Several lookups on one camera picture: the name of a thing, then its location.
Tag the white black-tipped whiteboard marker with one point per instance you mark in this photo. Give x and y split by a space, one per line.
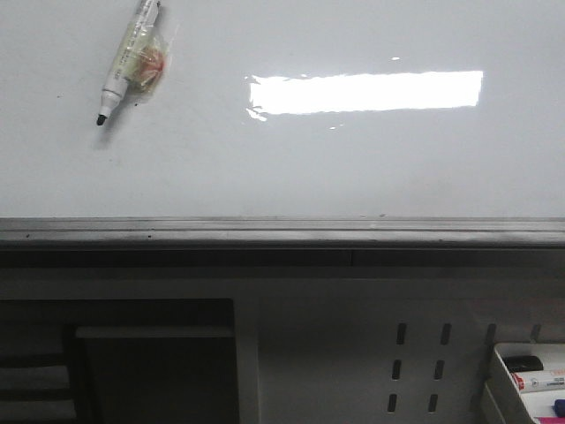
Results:
139 62

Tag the white glossy whiteboard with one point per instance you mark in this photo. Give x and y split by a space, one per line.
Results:
288 108

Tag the grey metal whiteboard tray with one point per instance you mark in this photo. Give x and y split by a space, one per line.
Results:
153 242

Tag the white slotted pegboard panel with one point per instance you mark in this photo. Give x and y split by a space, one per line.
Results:
383 351

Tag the dark framed panel lower left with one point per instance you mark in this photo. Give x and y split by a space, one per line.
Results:
153 374

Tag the white plastic storage bin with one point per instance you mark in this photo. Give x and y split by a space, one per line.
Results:
503 402

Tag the red and white marker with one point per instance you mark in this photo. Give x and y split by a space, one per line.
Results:
536 381

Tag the pink marker in bin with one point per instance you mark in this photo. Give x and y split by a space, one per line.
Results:
549 420

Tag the blue marker in bin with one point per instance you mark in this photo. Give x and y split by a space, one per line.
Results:
559 407

